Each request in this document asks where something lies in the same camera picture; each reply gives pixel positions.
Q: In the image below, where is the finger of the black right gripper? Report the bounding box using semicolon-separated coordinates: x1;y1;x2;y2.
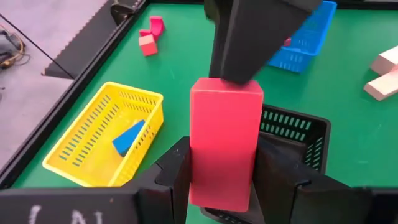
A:
203;0;323;85

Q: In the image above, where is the blue wedge block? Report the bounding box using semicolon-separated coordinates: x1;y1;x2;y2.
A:
111;119;146;157

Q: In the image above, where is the pink rectangular block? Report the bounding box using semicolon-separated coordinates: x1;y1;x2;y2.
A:
189;77;264;213

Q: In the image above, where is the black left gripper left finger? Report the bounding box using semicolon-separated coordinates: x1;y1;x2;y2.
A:
135;136;191;224

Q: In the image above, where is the yellow plastic basket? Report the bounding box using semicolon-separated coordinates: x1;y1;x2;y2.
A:
42;81;165;188

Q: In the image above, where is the blue plastic basket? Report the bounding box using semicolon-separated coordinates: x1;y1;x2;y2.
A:
267;0;338;75

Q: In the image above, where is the wide wooden block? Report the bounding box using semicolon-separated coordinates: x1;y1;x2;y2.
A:
369;45;398;76

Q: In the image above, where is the long wooden plank block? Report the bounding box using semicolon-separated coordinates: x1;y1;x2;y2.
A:
363;68;398;101

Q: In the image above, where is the pink arch block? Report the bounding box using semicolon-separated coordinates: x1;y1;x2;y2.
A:
139;15;166;41

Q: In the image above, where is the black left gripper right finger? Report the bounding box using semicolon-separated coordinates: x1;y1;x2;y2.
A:
253;138;358;224

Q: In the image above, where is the black plastic basket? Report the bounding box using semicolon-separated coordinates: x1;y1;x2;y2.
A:
200;104;331;224

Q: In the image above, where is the green table mat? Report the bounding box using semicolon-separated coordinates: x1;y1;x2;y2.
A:
12;2;398;224

